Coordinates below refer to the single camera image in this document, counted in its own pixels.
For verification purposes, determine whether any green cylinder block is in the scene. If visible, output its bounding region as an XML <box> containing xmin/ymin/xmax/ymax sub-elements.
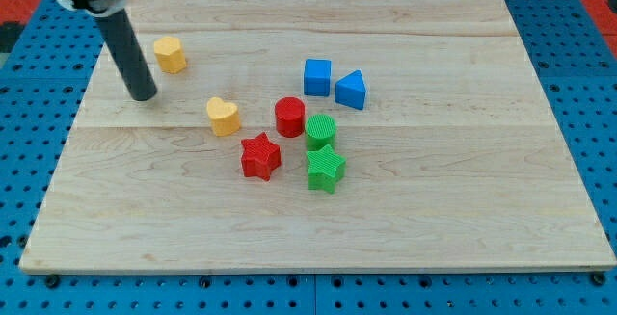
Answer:
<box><xmin>305</xmin><ymin>114</ymin><xmax>337</xmax><ymax>151</ymax></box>

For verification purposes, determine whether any wooden board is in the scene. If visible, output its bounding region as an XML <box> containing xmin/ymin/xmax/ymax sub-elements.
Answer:
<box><xmin>19</xmin><ymin>0</ymin><xmax>616</xmax><ymax>275</ymax></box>

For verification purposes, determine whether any green star block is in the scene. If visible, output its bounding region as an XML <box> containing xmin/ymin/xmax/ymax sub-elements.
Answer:
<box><xmin>306</xmin><ymin>144</ymin><xmax>346</xmax><ymax>194</ymax></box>

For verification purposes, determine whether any red cylinder block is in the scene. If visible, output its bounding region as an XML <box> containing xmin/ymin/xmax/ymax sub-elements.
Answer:
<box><xmin>275</xmin><ymin>96</ymin><xmax>306</xmax><ymax>138</ymax></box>

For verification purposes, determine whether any red star block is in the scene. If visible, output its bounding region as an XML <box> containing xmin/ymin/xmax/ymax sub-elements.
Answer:
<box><xmin>241</xmin><ymin>132</ymin><xmax>282</xmax><ymax>181</ymax></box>

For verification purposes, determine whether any blue triangle block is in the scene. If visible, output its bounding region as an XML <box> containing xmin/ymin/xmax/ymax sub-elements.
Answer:
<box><xmin>335</xmin><ymin>70</ymin><xmax>366</xmax><ymax>110</ymax></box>

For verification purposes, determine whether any blue cube block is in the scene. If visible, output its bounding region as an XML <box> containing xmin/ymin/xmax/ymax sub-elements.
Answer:
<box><xmin>303</xmin><ymin>59</ymin><xmax>332</xmax><ymax>96</ymax></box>

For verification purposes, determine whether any yellow heart block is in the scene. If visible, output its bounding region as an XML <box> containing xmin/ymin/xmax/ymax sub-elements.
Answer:
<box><xmin>206</xmin><ymin>97</ymin><xmax>241</xmax><ymax>137</ymax></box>

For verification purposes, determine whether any yellow hexagon block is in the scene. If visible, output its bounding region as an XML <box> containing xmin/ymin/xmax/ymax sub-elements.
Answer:
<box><xmin>153</xmin><ymin>36</ymin><xmax>187</xmax><ymax>74</ymax></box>

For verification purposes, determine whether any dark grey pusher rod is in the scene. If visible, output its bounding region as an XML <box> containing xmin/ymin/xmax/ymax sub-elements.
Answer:
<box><xmin>95</xmin><ymin>10</ymin><xmax>157</xmax><ymax>101</ymax></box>

